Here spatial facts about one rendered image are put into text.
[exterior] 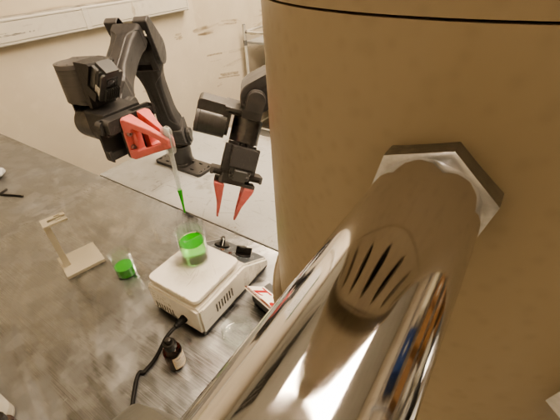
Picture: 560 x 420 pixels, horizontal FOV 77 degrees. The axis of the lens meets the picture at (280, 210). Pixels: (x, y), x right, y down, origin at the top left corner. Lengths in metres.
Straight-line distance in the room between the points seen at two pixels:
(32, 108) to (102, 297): 1.35
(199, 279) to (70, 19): 1.60
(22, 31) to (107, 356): 1.51
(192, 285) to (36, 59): 1.56
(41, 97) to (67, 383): 1.53
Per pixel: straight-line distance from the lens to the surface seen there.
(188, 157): 1.15
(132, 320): 0.75
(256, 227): 0.87
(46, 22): 1.99
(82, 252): 0.93
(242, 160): 0.61
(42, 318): 0.84
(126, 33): 0.87
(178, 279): 0.66
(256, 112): 0.65
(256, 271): 0.72
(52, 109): 2.06
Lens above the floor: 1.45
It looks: 36 degrees down
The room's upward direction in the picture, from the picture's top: 3 degrees counter-clockwise
